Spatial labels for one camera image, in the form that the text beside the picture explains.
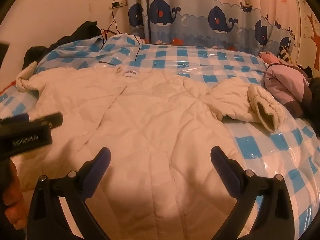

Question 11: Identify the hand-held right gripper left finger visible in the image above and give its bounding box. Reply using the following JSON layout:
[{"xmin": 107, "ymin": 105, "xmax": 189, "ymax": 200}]
[{"xmin": 27, "ymin": 147, "xmax": 112, "ymax": 240}]

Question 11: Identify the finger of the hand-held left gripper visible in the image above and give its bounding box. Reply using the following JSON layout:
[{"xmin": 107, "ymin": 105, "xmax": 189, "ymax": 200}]
[
  {"xmin": 0, "ymin": 114, "xmax": 29, "ymax": 125},
  {"xmin": 29, "ymin": 112, "xmax": 64, "ymax": 131}
]

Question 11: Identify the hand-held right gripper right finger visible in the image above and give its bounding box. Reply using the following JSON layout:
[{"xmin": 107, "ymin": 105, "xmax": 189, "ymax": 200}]
[{"xmin": 211, "ymin": 146, "xmax": 296, "ymax": 240}]

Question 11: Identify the cream quilted blanket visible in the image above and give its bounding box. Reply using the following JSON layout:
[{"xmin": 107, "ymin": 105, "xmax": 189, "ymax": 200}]
[{"xmin": 15, "ymin": 61, "xmax": 288, "ymax": 240}]

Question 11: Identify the person's left hand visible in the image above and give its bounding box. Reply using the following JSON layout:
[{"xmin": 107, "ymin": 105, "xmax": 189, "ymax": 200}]
[{"xmin": 2, "ymin": 159, "xmax": 26, "ymax": 230}]

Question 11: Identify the black clothing pile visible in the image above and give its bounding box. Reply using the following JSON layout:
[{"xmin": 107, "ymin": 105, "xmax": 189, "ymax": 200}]
[{"xmin": 22, "ymin": 21, "xmax": 105, "ymax": 69}]

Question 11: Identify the pink jacket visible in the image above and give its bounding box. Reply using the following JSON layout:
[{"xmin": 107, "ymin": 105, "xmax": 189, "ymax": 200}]
[{"xmin": 260, "ymin": 51, "xmax": 313, "ymax": 118}]

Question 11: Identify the bed with blue checked cover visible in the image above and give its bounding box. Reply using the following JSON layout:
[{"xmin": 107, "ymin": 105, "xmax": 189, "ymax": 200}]
[{"xmin": 0, "ymin": 34, "xmax": 320, "ymax": 240}]

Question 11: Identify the black puffer jacket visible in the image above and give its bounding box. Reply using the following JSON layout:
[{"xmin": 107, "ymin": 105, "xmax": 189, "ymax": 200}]
[{"xmin": 300, "ymin": 66, "xmax": 320, "ymax": 138}]

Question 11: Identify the dark striped cloth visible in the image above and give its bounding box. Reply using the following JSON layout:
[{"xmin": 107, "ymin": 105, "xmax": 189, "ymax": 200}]
[{"xmin": 279, "ymin": 45, "xmax": 292, "ymax": 63}]

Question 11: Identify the whale print curtain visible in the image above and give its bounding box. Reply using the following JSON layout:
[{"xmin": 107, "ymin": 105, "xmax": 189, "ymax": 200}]
[{"xmin": 126, "ymin": 0, "xmax": 300, "ymax": 55}]

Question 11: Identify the black cable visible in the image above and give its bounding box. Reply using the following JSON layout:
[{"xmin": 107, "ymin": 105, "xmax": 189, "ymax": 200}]
[{"xmin": 99, "ymin": 5, "xmax": 142, "ymax": 65}]

